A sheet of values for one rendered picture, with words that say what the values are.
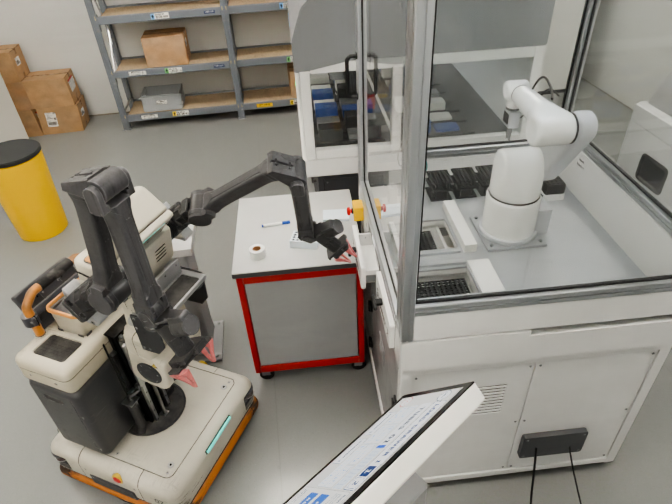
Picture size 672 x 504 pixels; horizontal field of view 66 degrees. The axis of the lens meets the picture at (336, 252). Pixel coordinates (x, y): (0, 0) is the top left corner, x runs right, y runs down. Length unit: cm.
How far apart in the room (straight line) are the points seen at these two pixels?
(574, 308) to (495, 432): 66
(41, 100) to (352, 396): 454
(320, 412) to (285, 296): 64
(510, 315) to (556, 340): 22
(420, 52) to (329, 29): 138
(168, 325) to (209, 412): 99
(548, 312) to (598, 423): 74
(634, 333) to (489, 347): 49
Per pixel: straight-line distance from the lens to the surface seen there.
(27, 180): 415
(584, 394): 217
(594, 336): 191
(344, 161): 276
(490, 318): 167
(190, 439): 235
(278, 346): 259
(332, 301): 240
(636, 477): 273
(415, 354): 171
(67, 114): 611
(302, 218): 180
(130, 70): 568
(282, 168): 155
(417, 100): 120
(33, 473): 290
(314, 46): 253
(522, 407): 211
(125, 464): 238
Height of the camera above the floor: 216
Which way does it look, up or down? 37 degrees down
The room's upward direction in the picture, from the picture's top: 3 degrees counter-clockwise
